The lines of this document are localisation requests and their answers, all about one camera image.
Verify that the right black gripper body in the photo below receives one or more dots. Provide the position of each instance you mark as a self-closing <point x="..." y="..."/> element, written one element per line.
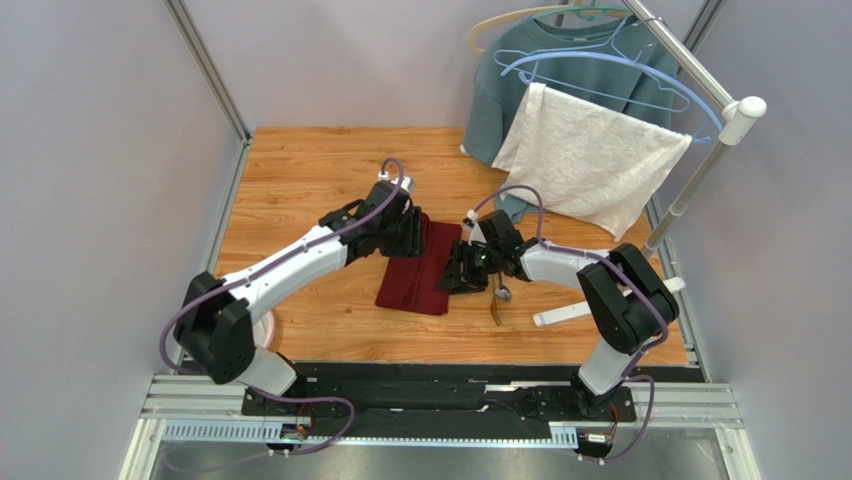
<point x="462" y="266"/>

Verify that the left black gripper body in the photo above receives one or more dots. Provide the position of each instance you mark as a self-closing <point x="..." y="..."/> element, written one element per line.
<point x="404" y="238"/>

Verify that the dark red cloth napkin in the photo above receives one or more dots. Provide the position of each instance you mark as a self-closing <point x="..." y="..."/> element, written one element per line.
<point x="409" y="283"/>

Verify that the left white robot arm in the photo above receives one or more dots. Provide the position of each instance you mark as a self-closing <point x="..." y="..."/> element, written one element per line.
<point x="215" y="325"/>

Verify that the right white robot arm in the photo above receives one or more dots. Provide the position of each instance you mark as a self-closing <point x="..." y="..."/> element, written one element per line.
<point x="628" y="301"/>

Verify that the silver metal spoon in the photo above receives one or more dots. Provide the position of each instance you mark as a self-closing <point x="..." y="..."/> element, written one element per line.
<point x="502" y="292"/>

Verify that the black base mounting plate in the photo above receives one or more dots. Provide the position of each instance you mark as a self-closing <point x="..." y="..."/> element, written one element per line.
<point x="441" y="401"/>

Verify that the white towel on hanger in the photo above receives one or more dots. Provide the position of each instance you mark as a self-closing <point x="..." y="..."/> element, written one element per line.
<point x="585" y="161"/>

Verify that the white mesh bag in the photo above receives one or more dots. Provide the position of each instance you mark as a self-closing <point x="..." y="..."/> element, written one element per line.
<point x="263" y="330"/>

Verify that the beige wooden hanger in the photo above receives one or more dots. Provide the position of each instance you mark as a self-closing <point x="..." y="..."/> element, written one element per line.
<point x="513" y="16"/>

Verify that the teal sweatshirt on hanger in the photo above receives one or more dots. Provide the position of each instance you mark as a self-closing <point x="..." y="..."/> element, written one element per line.
<point x="490" y="120"/>

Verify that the light blue clothes hanger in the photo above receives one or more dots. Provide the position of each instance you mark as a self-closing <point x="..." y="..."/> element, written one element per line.
<point x="618" y="65"/>

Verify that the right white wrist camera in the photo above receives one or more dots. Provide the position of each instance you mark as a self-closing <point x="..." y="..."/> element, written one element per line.
<point x="475" y="233"/>

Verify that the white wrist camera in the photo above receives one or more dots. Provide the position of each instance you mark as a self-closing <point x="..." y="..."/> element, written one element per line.
<point x="405" y="183"/>
<point x="475" y="233"/>

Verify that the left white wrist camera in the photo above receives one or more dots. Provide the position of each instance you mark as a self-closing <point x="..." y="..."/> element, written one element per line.
<point x="405" y="183"/>

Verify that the aluminium frame rail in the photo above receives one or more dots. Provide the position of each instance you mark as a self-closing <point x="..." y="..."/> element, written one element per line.
<point x="193" y="38"/>

